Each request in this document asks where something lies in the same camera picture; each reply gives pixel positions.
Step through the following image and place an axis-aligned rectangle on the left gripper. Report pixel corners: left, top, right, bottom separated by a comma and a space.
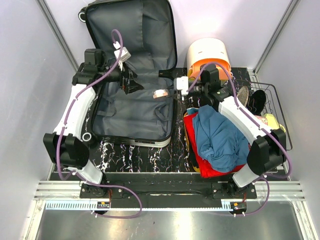
99, 59, 145, 94

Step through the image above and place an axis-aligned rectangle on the teal cream cartoon towel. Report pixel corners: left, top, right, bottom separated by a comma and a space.
186, 107, 199, 116

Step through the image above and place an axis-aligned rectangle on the round cosmetic jar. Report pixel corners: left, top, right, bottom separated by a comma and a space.
152, 89, 170, 99

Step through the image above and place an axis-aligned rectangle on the white orange drawer cabinet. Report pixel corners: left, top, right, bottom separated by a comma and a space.
186, 38, 231, 79

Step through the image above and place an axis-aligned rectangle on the white black space suitcase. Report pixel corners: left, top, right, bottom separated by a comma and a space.
78, 0, 177, 148

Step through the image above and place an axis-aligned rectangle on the blue cloth garment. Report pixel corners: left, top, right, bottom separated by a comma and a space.
192, 105, 250, 173

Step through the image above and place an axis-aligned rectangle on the red cloth garment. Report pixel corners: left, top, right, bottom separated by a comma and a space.
183, 112, 245, 179

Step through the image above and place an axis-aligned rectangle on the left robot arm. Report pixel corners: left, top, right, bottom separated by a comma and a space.
43, 46, 137, 198

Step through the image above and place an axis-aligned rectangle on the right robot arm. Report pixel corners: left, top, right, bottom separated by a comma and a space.
173, 62, 290, 199

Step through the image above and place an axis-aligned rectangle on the speckled brown plate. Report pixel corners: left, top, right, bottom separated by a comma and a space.
237, 86, 249, 106

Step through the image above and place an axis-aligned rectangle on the pink patterned mug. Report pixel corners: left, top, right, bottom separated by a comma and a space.
257, 116, 269, 126

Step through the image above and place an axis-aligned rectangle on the yellow green mug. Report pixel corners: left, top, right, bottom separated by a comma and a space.
263, 113, 286, 133

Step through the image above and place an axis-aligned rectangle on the black marble mat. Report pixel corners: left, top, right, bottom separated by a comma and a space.
88, 67, 250, 173

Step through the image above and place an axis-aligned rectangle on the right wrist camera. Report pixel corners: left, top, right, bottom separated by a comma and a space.
173, 76, 189, 101

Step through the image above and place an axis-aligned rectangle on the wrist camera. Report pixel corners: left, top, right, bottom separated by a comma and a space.
173, 76, 189, 101
113, 41, 131, 67

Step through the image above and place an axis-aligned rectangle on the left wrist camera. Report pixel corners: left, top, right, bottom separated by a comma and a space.
113, 41, 131, 67

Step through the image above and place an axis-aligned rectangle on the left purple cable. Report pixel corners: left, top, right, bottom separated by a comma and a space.
55, 29, 143, 219

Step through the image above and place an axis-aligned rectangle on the purple cable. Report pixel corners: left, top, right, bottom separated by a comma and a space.
187, 62, 292, 216
55, 29, 143, 219

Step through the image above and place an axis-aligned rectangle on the black wire dish rack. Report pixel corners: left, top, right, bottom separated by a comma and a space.
234, 79, 293, 151

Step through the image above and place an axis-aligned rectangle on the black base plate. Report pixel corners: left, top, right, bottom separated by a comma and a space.
49, 171, 258, 210

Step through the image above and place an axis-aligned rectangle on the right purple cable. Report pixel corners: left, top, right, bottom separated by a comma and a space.
187, 62, 292, 216

